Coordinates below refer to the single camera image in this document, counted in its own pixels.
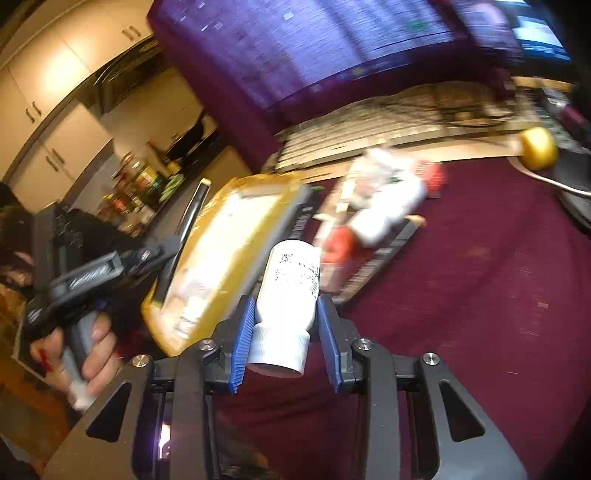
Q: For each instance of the cream base cabinets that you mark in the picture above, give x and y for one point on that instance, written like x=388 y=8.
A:
x=221 y=166

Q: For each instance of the white keyboard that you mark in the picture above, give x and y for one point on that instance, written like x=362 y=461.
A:
x=369 y=134

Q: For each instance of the small computer monitor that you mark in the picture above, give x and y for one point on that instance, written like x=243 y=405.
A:
x=540 y=37

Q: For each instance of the person's dark clothed torso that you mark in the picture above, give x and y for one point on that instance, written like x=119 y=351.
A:
x=92 y=235

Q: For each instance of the gold round ball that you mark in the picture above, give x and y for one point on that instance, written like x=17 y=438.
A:
x=538 y=147

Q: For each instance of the large computer monitor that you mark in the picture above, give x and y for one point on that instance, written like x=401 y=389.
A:
x=323 y=46

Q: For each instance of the white squeeze tube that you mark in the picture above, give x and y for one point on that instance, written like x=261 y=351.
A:
x=388 y=207

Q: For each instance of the yellow taped cardboard box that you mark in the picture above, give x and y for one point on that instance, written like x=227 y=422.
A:
x=217 y=240

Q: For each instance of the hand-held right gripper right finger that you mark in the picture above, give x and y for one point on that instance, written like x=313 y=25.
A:
x=328 y=346

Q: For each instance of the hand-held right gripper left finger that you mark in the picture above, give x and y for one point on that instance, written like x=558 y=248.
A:
x=242 y=346

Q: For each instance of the cream wall cabinets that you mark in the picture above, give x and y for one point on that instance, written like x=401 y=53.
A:
x=46 y=69

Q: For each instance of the row of condiment bottles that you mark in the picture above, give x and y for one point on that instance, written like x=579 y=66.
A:
x=143 y=180

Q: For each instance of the dark range hood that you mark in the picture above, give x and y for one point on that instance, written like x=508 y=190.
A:
x=124 y=74

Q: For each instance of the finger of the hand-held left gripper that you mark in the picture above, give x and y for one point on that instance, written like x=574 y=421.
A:
x=184 y=240

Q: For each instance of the maroon tablecloth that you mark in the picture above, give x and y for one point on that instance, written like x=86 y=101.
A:
x=461 y=323

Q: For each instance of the person's left hand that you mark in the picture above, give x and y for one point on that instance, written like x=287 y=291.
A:
x=105 y=350

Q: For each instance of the black cookware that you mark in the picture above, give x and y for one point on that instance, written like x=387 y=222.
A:
x=194 y=134

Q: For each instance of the grey flat panel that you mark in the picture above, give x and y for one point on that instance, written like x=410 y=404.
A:
x=44 y=230

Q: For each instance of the white pill bottle barcode label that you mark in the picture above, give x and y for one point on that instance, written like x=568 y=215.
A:
x=288 y=300

